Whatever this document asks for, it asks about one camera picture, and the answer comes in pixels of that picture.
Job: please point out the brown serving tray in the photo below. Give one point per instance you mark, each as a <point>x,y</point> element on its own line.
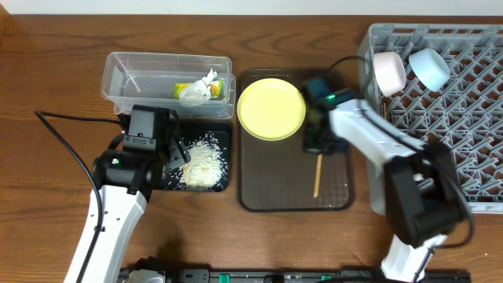
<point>278,176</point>

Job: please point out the clear plastic waste bin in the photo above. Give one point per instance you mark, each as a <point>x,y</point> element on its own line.
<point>148,79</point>

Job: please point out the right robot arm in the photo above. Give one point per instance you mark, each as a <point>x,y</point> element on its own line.
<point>422,197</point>

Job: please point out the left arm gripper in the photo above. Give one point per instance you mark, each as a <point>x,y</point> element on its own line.
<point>175,153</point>

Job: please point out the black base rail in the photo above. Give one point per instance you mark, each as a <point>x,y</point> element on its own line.
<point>158,270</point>

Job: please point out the black waste tray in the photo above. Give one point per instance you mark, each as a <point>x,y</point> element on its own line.
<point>191,129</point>

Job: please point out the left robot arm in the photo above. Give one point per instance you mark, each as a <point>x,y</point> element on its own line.
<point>111,219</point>

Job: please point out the pink bowl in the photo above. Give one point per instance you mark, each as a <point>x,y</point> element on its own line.
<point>389,72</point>

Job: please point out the grey dishwasher rack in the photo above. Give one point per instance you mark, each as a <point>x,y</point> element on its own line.
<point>465,114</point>

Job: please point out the light blue bowl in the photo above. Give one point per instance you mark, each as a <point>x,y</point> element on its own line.
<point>430,69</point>

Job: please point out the white tissue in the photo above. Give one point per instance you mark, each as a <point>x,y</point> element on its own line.
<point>199,92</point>

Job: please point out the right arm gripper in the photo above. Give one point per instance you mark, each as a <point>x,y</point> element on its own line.
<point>318,143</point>

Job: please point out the yellow plate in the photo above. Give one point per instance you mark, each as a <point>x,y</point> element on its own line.
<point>271,109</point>

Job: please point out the rice food scraps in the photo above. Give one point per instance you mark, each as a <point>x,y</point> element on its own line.
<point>207,170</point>

